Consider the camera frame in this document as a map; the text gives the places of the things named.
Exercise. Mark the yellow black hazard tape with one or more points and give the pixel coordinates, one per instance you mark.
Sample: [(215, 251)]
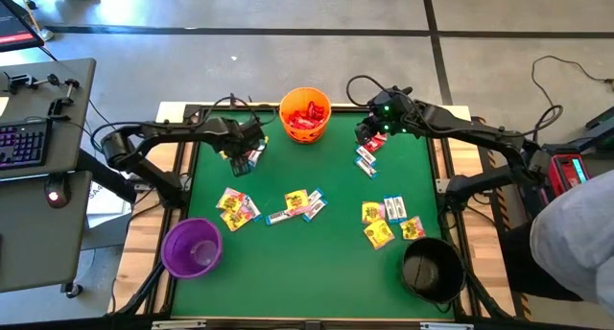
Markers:
[(498, 198)]

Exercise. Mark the candy pile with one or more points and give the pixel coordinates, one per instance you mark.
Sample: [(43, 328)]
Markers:
[(255, 156)]

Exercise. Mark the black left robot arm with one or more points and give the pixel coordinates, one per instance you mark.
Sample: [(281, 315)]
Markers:
[(182, 128)]

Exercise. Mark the black backlit keyboard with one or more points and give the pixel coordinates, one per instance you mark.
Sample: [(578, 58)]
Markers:
[(21, 143)]

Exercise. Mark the grey desk with keyboard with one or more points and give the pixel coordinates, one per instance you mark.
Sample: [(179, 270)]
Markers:
[(29, 104)]

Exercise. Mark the yellow Sour Patch candy pack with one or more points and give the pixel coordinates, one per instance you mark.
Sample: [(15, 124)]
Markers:
[(379, 234), (235, 219), (223, 153), (412, 228), (230, 200), (371, 211), (296, 199)]

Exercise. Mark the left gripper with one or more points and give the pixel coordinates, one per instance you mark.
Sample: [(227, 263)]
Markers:
[(230, 135)]

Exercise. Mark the purple plastic bucket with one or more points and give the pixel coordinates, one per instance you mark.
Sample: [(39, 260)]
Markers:
[(180, 246)]

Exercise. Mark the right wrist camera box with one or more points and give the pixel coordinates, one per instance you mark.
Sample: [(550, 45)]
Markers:
[(384, 99)]

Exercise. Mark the person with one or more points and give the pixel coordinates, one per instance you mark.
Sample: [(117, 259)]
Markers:
[(575, 239)]

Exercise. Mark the red power station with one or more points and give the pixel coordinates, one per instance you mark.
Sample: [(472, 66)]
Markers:
[(568, 172)]

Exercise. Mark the black desk clamp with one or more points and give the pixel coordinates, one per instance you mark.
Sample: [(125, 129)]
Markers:
[(62, 97), (24, 80)]

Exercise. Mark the black plastic bucket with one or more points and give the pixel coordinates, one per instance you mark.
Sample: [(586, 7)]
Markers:
[(432, 272)]

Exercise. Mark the black computer mouse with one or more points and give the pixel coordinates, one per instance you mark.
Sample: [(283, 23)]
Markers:
[(56, 193)]

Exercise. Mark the black table frame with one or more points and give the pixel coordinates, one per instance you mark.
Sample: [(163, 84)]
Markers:
[(340, 108)]

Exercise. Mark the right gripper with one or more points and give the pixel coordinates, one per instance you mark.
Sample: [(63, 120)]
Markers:
[(403, 116)]

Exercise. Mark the orange pumpkin bucket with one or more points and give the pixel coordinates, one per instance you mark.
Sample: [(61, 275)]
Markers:
[(288, 100)]

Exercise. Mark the silver metal bracket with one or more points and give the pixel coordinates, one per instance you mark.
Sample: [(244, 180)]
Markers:
[(446, 326), (178, 324)]

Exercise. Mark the desk caster wheel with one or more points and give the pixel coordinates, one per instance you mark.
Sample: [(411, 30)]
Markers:
[(73, 290)]

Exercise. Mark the black monitor red screen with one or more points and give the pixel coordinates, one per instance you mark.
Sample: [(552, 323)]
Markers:
[(14, 28)]

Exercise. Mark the dark equipment case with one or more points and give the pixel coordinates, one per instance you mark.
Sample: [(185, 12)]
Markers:
[(602, 128)]

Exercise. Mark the red candy pack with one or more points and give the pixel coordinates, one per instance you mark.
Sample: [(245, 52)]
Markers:
[(315, 110), (376, 143), (301, 124), (293, 114)]

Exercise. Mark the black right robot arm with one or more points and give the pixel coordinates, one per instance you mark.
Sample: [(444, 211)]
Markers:
[(479, 133)]

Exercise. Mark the white box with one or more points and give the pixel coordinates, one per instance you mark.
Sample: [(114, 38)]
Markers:
[(103, 207)]

